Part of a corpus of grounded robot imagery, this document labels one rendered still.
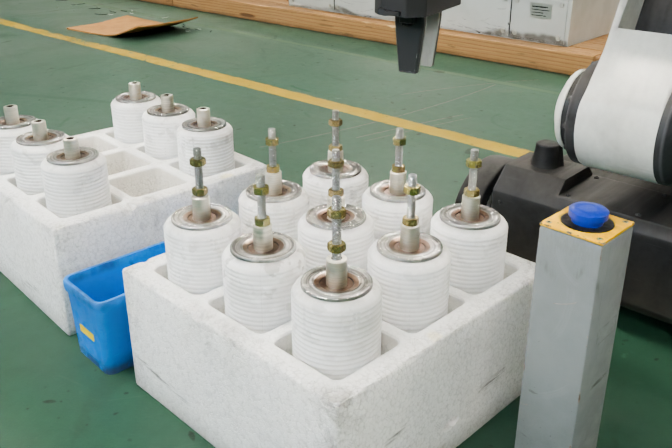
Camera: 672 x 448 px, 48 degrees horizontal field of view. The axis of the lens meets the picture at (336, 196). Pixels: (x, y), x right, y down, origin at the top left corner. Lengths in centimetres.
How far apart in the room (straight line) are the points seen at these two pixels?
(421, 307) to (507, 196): 42
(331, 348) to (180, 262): 25
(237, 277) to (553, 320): 34
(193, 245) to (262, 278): 12
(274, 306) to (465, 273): 24
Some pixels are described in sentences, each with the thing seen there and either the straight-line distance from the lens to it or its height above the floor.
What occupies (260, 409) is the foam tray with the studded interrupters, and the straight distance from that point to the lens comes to 85.
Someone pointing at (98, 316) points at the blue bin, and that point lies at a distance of 108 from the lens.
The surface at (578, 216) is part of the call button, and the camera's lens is 80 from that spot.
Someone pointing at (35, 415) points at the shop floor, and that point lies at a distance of 109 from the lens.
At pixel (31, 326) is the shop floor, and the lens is 128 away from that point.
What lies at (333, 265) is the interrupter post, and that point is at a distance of 77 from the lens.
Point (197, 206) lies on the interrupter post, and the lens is 94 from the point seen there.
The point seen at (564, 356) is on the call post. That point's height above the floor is 17.
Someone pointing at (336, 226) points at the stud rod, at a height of 32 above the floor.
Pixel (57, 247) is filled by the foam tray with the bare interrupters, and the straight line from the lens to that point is 116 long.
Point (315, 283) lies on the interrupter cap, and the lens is 79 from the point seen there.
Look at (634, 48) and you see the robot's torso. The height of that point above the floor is 44.
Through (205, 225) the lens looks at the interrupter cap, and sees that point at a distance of 93.
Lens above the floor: 64
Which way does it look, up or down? 23 degrees down
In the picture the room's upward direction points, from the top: straight up
